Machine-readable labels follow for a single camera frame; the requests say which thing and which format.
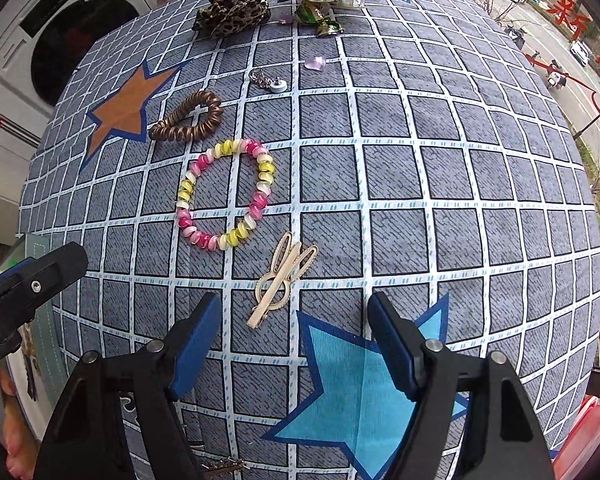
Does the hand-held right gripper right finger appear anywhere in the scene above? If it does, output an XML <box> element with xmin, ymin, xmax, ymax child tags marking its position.
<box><xmin>367</xmin><ymin>291</ymin><xmax>556</xmax><ymax>480</ymax></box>

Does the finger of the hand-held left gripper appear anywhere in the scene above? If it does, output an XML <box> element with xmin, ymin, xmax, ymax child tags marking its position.
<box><xmin>0</xmin><ymin>242</ymin><xmax>88</xmax><ymax>371</ymax></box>

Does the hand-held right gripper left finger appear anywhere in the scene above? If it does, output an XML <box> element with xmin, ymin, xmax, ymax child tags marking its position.
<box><xmin>32</xmin><ymin>292</ymin><xmax>223</xmax><ymax>480</ymax></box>

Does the beige metal hair clip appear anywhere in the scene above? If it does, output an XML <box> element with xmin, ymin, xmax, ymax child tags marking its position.
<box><xmin>246</xmin><ymin>232</ymin><xmax>320</xmax><ymax>331</ymax></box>

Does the white cabinet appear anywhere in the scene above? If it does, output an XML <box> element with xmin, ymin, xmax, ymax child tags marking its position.
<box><xmin>0</xmin><ymin>60</ymin><xmax>56</xmax><ymax>241</ymax></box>

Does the small bronze ornament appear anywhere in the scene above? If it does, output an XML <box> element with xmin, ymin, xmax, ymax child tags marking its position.
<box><xmin>209</xmin><ymin>460</ymin><xmax>246</xmax><ymax>477</ymax></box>

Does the blue checked star tablecloth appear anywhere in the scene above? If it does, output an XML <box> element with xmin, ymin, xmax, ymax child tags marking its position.
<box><xmin>17</xmin><ymin>0</ymin><xmax>600</xmax><ymax>480</ymax></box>

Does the person's leg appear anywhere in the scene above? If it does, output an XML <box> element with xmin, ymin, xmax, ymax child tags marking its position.
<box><xmin>2</xmin><ymin>395</ymin><xmax>38</xmax><ymax>478</ymax></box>

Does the red plastic bucket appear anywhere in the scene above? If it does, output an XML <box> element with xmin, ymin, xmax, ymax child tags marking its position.
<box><xmin>552</xmin><ymin>395</ymin><xmax>600</xmax><ymax>480</ymax></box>

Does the white washing machine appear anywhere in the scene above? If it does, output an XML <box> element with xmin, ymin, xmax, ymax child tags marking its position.
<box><xmin>0</xmin><ymin>0</ymin><xmax>156</xmax><ymax>111</ymax></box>

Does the leopard print scrunchie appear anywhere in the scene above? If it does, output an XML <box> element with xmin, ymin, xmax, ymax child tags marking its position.
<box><xmin>194</xmin><ymin>0</ymin><xmax>272</xmax><ymax>38</ymax></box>

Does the green hair clip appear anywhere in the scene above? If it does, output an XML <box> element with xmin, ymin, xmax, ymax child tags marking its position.
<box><xmin>295</xmin><ymin>2</ymin><xmax>342</xmax><ymax>38</ymax></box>

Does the red-handled steel mop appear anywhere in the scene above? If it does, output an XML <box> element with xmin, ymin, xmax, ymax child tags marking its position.
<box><xmin>0</xmin><ymin>100</ymin><xmax>41</xmax><ymax>147</ymax></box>

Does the pink yellow spiral hair tie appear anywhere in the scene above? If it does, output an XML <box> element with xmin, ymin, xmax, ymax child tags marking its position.
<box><xmin>176</xmin><ymin>138</ymin><xmax>276</xmax><ymax>251</ymax></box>

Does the brown spiral hair tie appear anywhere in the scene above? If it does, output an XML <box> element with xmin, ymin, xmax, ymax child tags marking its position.
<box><xmin>148</xmin><ymin>91</ymin><xmax>225</xmax><ymax>143</ymax></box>

